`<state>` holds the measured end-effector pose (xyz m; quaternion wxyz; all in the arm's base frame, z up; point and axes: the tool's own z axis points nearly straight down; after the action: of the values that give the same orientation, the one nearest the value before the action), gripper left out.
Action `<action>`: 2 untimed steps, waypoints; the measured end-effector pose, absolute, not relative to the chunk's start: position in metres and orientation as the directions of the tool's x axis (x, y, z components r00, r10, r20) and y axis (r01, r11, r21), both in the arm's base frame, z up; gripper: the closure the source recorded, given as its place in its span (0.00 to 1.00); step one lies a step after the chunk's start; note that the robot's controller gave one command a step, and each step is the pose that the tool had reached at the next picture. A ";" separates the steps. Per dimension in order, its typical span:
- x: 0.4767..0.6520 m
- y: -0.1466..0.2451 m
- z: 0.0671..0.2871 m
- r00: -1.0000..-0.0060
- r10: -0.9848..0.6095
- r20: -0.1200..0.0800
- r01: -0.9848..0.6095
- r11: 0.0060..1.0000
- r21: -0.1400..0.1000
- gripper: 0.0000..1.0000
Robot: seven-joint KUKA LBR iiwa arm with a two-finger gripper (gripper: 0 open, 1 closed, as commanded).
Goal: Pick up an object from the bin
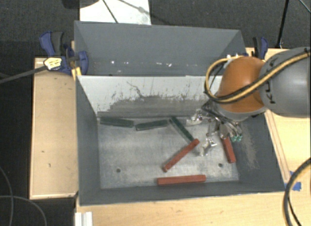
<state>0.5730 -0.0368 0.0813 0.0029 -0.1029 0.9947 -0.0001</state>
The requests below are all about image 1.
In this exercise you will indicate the red-brown flat block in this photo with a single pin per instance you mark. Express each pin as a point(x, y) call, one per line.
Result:
point(181, 155)
point(229, 150)
point(181, 180)

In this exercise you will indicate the dark green flat block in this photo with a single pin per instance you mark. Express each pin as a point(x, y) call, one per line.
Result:
point(151, 125)
point(116, 122)
point(181, 129)

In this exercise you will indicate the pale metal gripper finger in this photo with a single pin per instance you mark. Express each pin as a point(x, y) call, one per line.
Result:
point(203, 150)
point(212, 142)

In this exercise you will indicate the grey metal bin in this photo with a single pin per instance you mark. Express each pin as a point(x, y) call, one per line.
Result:
point(145, 152)

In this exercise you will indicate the pale wood board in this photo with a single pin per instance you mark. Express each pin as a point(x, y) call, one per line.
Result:
point(53, 127)

